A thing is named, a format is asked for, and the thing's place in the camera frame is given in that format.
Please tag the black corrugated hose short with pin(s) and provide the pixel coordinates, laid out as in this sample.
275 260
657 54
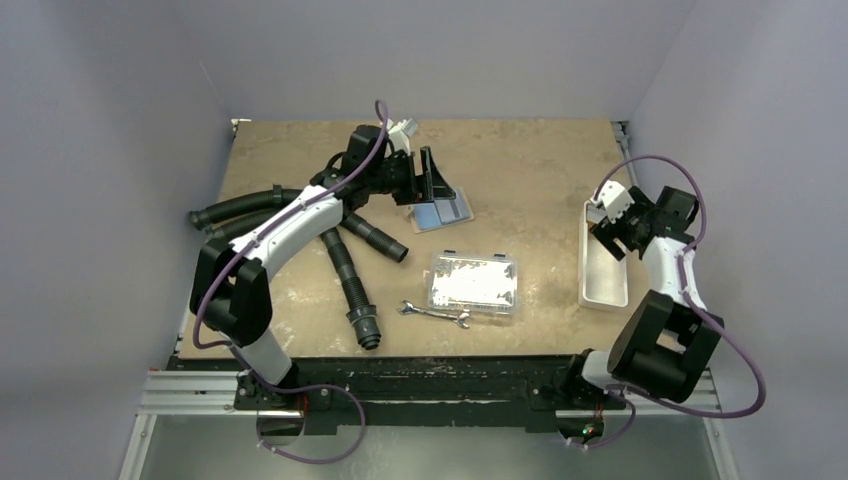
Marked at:
376 238

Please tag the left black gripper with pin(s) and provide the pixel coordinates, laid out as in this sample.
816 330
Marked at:
429 187

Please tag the clear plastic screw box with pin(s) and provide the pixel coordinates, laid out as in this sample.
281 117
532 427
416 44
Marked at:
482 284

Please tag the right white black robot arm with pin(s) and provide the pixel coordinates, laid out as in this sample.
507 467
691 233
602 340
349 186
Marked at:
667 343

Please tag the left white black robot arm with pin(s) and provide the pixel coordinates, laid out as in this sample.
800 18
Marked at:
231 286

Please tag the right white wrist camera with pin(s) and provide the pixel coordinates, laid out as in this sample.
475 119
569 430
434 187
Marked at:
613 199

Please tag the aluminium frame rail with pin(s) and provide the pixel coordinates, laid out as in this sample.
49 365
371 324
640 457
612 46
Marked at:
192 391

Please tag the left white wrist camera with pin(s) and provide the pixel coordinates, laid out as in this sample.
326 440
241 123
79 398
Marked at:
400 133

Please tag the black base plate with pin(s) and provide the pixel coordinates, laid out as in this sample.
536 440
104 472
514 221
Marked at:
535 393

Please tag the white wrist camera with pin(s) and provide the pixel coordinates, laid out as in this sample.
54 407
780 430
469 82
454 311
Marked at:
613 199
400 133

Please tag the white plastic tray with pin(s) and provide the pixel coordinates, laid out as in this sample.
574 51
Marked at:
602 279

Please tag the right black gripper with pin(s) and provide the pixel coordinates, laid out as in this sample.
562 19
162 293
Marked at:
622 226

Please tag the silver open-end wrench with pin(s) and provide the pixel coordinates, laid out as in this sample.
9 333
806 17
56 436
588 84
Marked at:
458 318

